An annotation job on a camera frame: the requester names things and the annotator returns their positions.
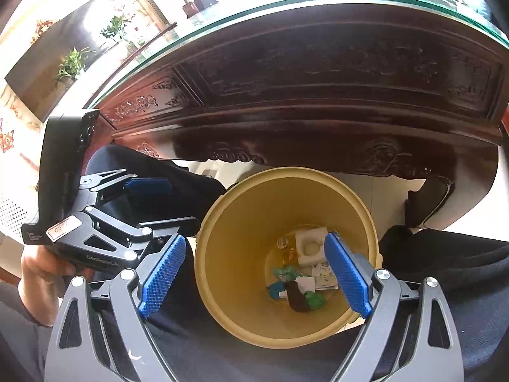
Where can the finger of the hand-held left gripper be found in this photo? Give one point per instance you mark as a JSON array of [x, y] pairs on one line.
[[159, 230], [147, 186]]

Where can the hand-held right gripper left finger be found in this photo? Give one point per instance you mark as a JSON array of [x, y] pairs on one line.
[[163, 278]]

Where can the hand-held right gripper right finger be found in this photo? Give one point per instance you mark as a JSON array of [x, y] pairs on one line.
[[348, 274]]

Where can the white paper card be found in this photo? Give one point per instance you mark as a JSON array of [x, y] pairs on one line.
[[324, 278]]

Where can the bright green wrapper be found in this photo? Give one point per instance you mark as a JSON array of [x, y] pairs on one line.
[[315, 300]]

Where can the white foam block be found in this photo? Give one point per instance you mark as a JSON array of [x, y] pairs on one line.
[[302, 256]]

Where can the brown wrapper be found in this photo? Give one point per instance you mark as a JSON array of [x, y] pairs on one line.
[[298, 300]]

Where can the green snack packet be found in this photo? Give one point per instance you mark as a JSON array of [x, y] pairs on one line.
[[286, 273]]

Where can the clear wrapper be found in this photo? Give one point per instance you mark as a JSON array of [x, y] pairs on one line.
[[283, 242]]

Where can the teal wrapper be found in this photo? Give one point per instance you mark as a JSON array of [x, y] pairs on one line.
[[276, 289]]

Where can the yellow trash bin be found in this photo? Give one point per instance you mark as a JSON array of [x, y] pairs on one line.
[[246, 227]]

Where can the person's left forearm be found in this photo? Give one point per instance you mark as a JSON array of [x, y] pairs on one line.
[[24, 338]]

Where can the person's left hand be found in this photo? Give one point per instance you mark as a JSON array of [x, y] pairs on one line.
[[35, 266]]

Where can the black television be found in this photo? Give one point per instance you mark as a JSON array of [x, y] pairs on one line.
[[43, 83]]

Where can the bamboo plant in glass vase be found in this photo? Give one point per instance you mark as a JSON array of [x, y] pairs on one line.
[[73, 63], [115, 28]]

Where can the carved dark wooden table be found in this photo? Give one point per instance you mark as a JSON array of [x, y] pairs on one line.
[[318, 87]]

